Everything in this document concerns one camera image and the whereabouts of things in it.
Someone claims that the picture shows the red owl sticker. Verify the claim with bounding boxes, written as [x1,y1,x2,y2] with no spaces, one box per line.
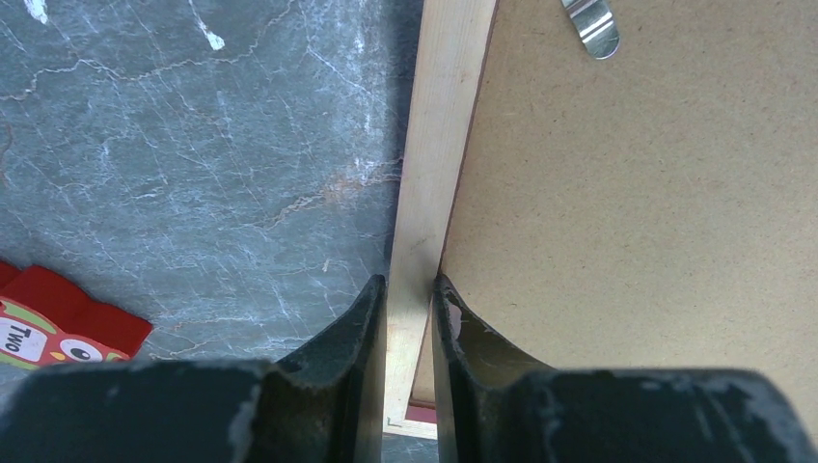
[1,261,152,370]

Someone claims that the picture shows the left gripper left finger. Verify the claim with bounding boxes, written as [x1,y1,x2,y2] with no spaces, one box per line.
[1,275,386,462]

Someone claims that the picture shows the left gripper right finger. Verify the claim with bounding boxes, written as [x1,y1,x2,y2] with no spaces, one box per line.
[432,275,817,462]

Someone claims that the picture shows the silver metal frame clip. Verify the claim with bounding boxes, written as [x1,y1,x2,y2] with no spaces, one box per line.
[561,0,620,60]

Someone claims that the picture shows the brown cardboard backing board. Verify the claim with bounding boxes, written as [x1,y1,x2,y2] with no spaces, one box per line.
[442,1,817,435]

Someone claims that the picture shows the orange picture frame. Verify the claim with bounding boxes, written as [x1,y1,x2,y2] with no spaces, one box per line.
[383,0,496,440]

